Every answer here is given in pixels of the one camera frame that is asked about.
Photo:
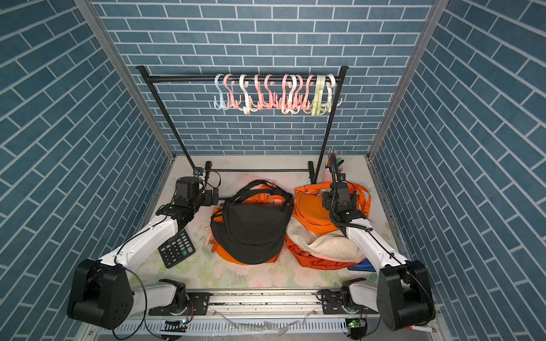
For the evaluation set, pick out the black calculator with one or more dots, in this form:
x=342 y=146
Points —
x=176 y=249

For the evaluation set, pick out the white hook left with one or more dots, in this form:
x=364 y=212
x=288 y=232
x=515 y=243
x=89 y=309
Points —
x=248 y=103

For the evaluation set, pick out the green hook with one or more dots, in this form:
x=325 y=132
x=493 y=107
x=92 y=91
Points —
x=319 y=90

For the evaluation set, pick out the white hook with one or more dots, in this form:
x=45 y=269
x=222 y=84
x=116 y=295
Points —
x=248 y=103
x=290 y=102

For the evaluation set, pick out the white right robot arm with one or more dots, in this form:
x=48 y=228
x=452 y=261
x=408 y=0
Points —
x=402 y=295

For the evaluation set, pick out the black bag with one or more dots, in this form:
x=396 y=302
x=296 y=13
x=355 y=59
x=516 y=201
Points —
x=251 y=230

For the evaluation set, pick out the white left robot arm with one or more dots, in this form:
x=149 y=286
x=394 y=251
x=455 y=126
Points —
x=101 y=293

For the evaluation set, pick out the beige bag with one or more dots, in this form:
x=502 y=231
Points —
x=332 y=246

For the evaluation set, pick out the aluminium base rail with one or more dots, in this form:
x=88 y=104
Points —
x=240 y=312

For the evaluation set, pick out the pink hook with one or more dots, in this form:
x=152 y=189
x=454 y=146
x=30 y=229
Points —
x=305 y=105
x=296 y=100
x=272 y=98
x=232 y=103
x=260 y=96
x=282 y=102

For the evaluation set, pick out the blue card device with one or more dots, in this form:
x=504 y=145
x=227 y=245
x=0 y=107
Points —
x=364 y=265

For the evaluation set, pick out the dark orange zip bag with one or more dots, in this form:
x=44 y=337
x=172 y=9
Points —
x=264 y=198

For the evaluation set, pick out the white hook middle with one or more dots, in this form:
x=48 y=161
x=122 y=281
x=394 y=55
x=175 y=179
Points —
x=290 y=102

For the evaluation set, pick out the pink metal pen bucket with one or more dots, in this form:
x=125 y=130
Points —
x=327 y=175

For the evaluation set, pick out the red white marker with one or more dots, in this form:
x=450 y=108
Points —
x=422 y=328

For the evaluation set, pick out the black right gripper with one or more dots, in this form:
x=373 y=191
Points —
x=327 y=200

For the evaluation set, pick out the light blue hook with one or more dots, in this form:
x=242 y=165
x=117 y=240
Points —
x=219 y=102

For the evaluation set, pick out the white hook right end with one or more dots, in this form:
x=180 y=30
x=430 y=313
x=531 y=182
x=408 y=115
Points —
x=330 y=89

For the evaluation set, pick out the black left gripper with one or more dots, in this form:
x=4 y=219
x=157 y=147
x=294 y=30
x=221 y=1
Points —
x=209 y=200

